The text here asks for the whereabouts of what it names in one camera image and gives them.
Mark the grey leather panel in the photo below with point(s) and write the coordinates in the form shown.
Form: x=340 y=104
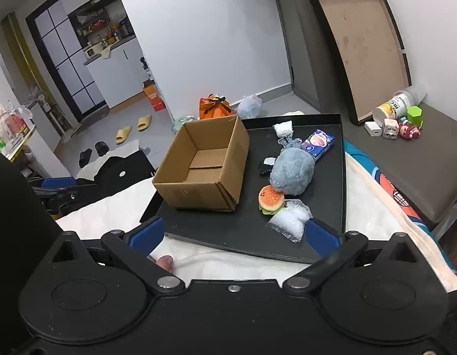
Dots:
x=306 y=44

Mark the white charger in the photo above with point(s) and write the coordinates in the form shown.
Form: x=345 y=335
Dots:
x=373 y=129

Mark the white blanket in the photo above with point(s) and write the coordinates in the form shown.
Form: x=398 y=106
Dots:
x=113 y=207

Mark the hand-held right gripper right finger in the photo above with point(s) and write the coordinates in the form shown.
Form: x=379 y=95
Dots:
x=322 y=240

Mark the white jar with yellow label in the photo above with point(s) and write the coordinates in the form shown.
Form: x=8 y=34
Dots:
x=396 y=105

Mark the pale plastic bag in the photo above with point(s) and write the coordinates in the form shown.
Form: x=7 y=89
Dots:
x=248 y=107

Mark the clear plastic bag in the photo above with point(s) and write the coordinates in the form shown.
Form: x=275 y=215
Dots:
x=289 y=222

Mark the orange carton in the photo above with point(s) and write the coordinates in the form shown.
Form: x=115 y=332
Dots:
x=154 y=98

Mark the grey plush toy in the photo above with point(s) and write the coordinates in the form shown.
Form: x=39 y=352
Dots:
x=291 y=170

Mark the brown cardboard box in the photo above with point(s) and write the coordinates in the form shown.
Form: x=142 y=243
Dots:
x=198 y=192

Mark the white kitchen cabinet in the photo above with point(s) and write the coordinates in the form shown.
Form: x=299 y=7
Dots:
x=113 y=74

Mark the white microwave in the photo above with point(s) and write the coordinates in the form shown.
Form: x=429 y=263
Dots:
x=90 y=52

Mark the black slipper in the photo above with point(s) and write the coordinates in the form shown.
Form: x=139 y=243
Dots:
x=101 y=148
x=85 y=157

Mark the small green bag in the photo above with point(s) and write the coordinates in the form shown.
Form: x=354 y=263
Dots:
x=182 y=122

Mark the orange gift bag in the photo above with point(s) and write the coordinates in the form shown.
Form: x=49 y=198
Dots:
x=213 y=109

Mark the green hexagonal box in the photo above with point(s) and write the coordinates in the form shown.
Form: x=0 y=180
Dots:
x=416 y=115

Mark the white crumpled tissue wad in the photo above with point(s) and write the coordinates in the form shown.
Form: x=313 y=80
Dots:
x=283 y=128

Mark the black tray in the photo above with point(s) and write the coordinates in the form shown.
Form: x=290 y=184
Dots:
x=247 y=229

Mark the small black white pouch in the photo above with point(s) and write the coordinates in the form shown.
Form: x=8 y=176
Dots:
x=266 y=166

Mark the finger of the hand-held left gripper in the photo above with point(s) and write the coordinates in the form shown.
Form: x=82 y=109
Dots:
x=58 y=182
x=122 y=166

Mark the grey leather bench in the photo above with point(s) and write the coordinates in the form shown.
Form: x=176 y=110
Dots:
x=409 y=170

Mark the brown board with black frame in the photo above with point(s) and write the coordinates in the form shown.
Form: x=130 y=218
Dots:
x=361 y=44

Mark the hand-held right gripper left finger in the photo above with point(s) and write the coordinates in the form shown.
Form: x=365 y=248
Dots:
x=147 y=235

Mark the purple tissue pack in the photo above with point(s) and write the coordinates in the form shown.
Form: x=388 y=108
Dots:
x=319 y=144

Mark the yellow slipper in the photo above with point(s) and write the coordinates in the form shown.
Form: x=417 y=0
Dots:
x=123 y=135
x=144 y=122

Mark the black framed glass door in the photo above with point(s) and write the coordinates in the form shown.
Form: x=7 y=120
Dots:
x=65 y=55

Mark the hamburger squishy toy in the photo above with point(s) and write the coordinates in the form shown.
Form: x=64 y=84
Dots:
x=271 y=198

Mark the red doll figurine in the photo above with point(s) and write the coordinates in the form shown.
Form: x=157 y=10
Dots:
x=409 y=131

